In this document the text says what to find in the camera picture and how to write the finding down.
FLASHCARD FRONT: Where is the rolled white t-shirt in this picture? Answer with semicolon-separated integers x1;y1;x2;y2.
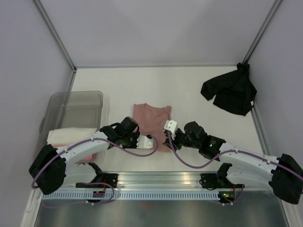
47;127;97;147

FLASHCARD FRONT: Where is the dusty pink t-shirt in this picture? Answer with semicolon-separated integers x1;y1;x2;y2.
133;103;172;152

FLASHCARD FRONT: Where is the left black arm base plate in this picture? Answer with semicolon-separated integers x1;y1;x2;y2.
76;173;119;188

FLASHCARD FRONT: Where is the rolled bright pink t-shirt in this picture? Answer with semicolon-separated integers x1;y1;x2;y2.
77;154;95;164

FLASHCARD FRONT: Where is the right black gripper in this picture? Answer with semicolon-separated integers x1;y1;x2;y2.
162;129;200;152

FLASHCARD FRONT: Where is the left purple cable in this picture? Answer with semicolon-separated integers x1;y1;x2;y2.
32;134;159;209

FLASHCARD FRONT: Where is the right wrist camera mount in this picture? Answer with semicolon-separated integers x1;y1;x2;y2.
163;120;178;138

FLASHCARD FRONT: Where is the black t-shirt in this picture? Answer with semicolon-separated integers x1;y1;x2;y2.
200;63;257;116

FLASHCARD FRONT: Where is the clear plastic bin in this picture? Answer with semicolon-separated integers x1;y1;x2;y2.
34;91;107;157

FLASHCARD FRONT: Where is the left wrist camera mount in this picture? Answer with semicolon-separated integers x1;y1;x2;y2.
136;135;154;149

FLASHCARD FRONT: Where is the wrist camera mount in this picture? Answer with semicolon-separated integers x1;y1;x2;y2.
136;135;154;149
163;120;178;138

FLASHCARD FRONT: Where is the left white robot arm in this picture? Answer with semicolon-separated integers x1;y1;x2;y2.
29;117;138;195

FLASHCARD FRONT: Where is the aluminium frame rail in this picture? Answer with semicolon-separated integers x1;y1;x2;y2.
32;172;291;190

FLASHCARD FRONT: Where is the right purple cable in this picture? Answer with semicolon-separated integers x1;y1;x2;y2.
165;132;303;206

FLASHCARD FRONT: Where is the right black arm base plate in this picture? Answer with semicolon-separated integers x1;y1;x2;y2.
199;173;243;190

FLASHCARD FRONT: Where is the white slotted cable duct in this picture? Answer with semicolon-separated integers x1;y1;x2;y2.
43;190;234;201

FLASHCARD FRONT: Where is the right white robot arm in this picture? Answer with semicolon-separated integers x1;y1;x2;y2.
164;120;303;205

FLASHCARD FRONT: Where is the purple cable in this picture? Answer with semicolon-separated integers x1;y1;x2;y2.
32;134;159;209
165;132;303;206

